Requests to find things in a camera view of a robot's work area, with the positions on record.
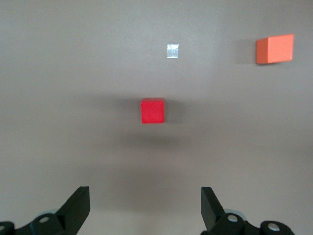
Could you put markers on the orange wooden block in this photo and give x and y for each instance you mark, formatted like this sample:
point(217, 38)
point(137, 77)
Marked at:
point(276, 49)

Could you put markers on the red wooden block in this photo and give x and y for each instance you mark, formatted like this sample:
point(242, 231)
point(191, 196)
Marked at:
point(152, 111)

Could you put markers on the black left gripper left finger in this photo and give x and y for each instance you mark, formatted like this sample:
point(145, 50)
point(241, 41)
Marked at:
point(68, 215)

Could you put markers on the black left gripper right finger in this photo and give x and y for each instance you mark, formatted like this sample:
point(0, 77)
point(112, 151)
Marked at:
point(215, 215)

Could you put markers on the small clear tape piece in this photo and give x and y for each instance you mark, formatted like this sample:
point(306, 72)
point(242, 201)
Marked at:
point(172, 51)

